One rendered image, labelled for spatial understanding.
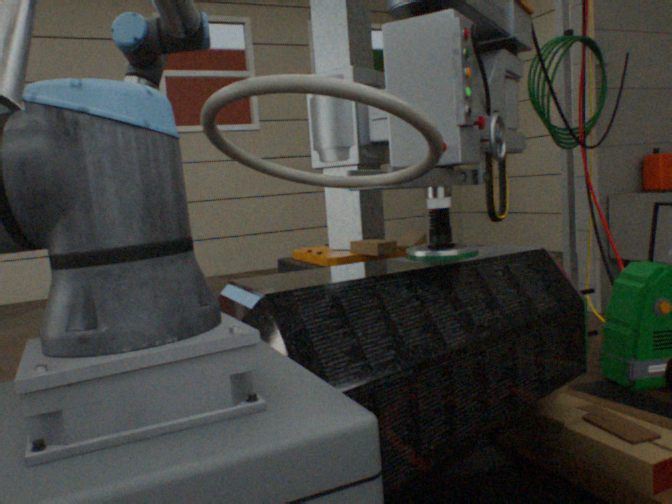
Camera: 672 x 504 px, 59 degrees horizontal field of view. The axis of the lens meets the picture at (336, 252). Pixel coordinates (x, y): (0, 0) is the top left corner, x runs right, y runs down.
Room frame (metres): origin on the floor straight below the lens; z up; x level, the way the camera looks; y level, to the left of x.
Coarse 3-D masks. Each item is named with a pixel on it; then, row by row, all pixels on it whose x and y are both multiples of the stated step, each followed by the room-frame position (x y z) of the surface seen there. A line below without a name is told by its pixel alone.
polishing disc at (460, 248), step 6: (414, 246) 1.87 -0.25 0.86; (420, 246) 1.85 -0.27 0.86; (426, 246) 1.84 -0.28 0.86; (456, 246) 1.78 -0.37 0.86; (462, 246) 1.77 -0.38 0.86; (468, 246) 1.76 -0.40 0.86; (474, 246) 1.75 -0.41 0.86; (408, 252) 1.77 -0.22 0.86; (414, 252) 1.74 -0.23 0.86; (420, 252) 1.72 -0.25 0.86; (426, 252) 1.70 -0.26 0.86; (432, 252) 1.70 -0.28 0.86; (438, 252) 1.69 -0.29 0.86; (444, 252) 1.69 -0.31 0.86; (450, 252) 1.69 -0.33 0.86; (456, 252) 1.69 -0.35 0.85; (462, 252) 1.70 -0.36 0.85; (468, 252) 1.71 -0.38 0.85
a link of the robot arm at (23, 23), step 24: (0, 0) 0.76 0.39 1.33; (24, 0) 0.80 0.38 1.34; (0, 24) 0.74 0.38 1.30; (24, 24) 0.78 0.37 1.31; (0, 48) 0.72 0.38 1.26; (24, 48) 0.77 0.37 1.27; (0, 72) 0.71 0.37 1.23; (24, 72) 0.76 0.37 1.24; (0, 96) 0.67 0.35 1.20; (0, 240) 0.60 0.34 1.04
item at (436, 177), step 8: (392, 168) 1.37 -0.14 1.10; (400, 168) 1.41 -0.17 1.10; (440, 168) 1.64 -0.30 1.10; (448, 168) 1.70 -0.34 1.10; (424, 176) 1.54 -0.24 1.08; (432, 176) 1.59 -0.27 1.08; (440, 176) 1.64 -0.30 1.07; (448, 176) 1.70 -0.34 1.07; (456, 176) 1.76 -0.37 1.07; (464, 176) 1.79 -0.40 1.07; (472, 176) 1.89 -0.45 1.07; (488, 176) 1.92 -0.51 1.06; (400, 184) 1.40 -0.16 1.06; (408, 184) 1.45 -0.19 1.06; (416, 184) 1.49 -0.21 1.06; (424, 184) 1.54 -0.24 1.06; (432, 184) 1.58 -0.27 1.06; (440, 184) 1.64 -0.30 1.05; (448, 184) 1.69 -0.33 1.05; (456, 184) 1.75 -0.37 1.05; (464, 184) 1.82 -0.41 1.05; (472, 184) 1.89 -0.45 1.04
